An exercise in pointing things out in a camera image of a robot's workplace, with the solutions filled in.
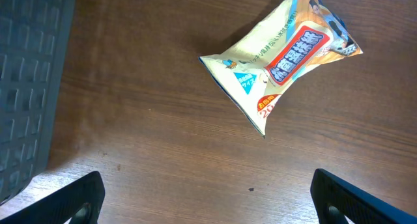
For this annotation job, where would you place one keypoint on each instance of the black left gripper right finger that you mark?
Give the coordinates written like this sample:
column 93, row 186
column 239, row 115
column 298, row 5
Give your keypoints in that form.
column 338, row 201

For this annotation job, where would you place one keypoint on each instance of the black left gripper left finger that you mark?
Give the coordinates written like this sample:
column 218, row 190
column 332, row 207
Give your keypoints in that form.
column 79, row 202

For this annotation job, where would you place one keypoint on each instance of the cream snack bag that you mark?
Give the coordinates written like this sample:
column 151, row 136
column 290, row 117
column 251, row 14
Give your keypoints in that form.
column 296, row 37

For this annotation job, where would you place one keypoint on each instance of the grey plastic mesh basket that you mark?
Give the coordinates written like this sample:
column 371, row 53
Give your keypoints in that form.
column 34, row 39

